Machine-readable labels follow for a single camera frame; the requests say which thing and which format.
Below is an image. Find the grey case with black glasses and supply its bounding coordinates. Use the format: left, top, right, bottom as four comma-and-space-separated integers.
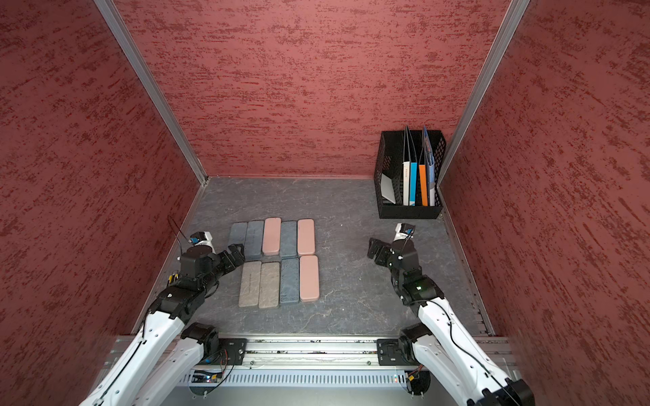
245, 220, 264, 262

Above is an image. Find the case with red lining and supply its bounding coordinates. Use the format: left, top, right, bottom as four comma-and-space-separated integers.
258, 262, 280, 309

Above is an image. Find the pink case with tortoise sunglasses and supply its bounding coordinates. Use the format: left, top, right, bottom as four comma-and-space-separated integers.
262, 218, 282, 256

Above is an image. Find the grey case with purple glasses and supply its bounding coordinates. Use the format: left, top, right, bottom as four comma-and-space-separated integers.
279, 258, 300, 305

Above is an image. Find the case with clear yellow glasses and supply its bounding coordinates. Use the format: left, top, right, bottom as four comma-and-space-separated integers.
279, 221, 298, 259

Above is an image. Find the pink case with yellow glasses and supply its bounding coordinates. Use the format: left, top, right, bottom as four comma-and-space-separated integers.
300, 255, 320, 302

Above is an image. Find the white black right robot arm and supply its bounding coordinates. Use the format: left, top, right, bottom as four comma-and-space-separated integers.
367, 236, 536, 405

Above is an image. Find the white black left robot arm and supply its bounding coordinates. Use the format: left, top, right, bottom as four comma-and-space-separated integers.
81, 244, 245, 405

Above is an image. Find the cyan book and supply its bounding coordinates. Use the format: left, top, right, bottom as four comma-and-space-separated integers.
408, 133, 417, 206

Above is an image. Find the orange book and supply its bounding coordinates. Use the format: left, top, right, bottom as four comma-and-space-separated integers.
418, 147, 429, 206

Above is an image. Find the black mesh file holder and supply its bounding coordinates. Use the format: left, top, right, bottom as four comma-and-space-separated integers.
374, 128, 446, 219

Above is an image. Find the white book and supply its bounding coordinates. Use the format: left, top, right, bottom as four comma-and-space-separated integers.
402, 126, 410, 206

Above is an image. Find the blue book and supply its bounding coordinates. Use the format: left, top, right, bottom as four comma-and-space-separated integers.
422, 127, 435, 206

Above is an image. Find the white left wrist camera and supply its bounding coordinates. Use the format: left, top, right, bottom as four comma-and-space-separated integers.
189, 232, 214, 250

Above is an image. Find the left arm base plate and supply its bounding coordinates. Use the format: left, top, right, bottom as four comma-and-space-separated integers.
200, 338, 248, 366

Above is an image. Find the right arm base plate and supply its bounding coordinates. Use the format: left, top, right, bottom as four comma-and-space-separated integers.
376, 338, 419, 366

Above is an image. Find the aluminium front rail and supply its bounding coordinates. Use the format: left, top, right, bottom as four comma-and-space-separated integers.
83, 333, 519, 406

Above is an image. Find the aluminium corner post left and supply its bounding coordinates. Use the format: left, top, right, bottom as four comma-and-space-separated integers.
94, 0, 209, 187

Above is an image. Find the aluminium corner post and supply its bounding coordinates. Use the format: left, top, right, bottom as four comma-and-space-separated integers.
438, 0, 530, 185
94, 0, 209, 187

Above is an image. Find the aluminium corner post right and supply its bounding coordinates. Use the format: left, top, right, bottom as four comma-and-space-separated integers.
438, 0, 530, 185

